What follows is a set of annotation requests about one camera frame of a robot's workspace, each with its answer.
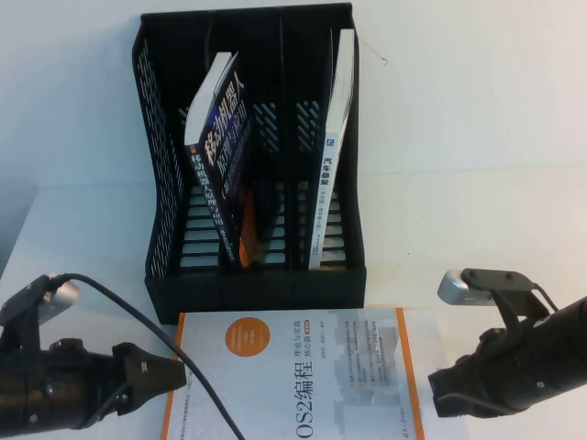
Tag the black right camera bracket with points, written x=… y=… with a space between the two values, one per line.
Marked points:
x=509 y=286

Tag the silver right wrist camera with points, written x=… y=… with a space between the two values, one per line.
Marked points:
x=454 y=289

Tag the dark blue mobile robot book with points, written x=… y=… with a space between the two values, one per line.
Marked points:
x=224 y=137

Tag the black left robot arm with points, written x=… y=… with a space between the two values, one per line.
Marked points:
x=23 y=394

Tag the white orange ROS2 book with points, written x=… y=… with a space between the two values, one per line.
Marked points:
x=284 y=380

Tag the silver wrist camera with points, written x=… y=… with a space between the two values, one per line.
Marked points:
x=62 y=298
x=454 y=289

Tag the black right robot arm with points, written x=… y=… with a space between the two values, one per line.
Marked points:
x=566 y=344

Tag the black left camera bracket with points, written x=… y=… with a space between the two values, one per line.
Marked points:
x=20 y=311

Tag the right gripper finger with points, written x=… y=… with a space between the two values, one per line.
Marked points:
x=442 y=380
x=458 y=408

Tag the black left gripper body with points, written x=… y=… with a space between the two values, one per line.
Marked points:
x=78 y=380

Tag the black camera bracket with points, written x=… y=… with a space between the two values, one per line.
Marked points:
x=20 y=311
x=509 y=286

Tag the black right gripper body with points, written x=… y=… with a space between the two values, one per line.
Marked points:
x=504 y=366

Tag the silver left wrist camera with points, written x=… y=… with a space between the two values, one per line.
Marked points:
x=62 y=298

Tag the white automobile suspension book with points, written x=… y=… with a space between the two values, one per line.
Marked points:
x=337 y=114

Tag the black plastic book stand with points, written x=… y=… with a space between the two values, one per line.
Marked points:
x=257 y=293

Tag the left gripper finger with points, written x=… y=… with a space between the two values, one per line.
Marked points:
x=151 y=371
x=130 y=402

